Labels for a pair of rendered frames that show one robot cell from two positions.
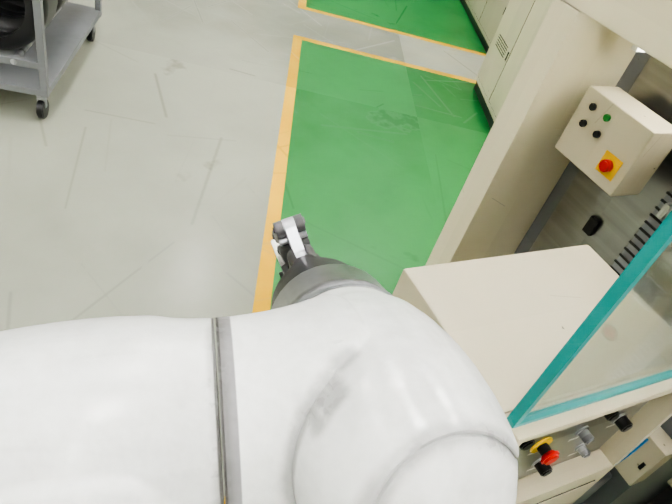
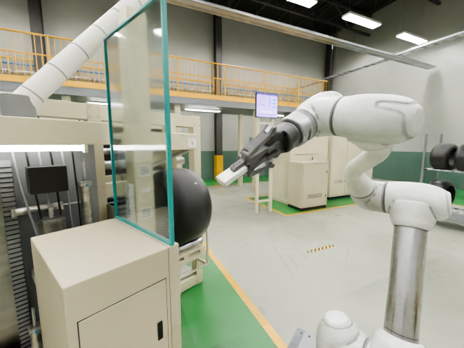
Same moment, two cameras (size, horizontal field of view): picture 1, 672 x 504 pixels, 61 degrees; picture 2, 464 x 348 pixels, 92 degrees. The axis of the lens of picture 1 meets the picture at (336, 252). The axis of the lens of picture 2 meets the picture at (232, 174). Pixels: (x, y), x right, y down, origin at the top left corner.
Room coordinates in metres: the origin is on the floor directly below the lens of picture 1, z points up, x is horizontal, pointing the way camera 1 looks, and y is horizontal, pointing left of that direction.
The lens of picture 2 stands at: (0.57, 0.55, 1.68)
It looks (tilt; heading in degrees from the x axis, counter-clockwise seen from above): 7 degrees down; 257
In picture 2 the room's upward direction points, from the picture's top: straight up
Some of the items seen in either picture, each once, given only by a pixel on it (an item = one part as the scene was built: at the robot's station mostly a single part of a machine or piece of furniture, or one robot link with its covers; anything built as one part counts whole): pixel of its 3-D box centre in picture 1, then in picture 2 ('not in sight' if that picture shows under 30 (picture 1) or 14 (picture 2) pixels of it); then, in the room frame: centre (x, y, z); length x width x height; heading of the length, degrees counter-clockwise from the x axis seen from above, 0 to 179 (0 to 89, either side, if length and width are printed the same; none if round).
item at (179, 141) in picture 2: not in sight; (162, 141); (0.73, -1.57, 1.71); 0.61 x 0.25 x 0.15; 36
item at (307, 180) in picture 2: not in sight; (307, 184); (-2.76, -4.85, 0.62); 0.90 x 0.56 x 1.25; 12
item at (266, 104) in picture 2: not in sight; (266, 105); (-1.43, -4.59, 2.60); 0.60 x 0.05 x 0.55; 12
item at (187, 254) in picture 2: not in sight; (184, 255); (0.57, -1.14, 0.83); 0.36 x 0.09 x 0.06; 36
